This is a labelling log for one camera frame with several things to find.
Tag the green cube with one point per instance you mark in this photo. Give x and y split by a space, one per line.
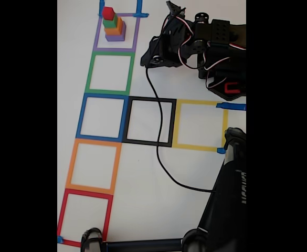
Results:
110 23

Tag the small red cube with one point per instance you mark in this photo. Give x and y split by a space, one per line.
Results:
108 13

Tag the large purple cube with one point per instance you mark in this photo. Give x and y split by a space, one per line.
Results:
115 38

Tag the blue tape strip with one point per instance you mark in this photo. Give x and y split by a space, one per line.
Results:
221 151
234 106
60 239
139 8
101 6

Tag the orange cube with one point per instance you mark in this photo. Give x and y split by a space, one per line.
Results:
114 31

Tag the red table clamp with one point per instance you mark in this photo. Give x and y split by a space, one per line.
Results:
232 90

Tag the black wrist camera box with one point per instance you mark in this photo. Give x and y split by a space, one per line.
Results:
175 9

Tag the purple square frame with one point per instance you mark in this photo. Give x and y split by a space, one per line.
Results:
96 39

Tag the green square frame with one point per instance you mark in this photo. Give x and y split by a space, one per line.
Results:
88 76

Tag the black square frame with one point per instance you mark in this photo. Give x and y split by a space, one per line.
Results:
137 141

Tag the yellow square frame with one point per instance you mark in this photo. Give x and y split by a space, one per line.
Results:
195 147

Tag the blue square frame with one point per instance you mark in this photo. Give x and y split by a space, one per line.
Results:
98 137

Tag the orange square frame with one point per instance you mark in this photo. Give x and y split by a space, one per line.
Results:
70 168

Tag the black camera tripod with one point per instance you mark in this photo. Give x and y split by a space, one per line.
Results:
221 210

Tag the red square frame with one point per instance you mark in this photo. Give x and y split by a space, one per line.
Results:
61 215

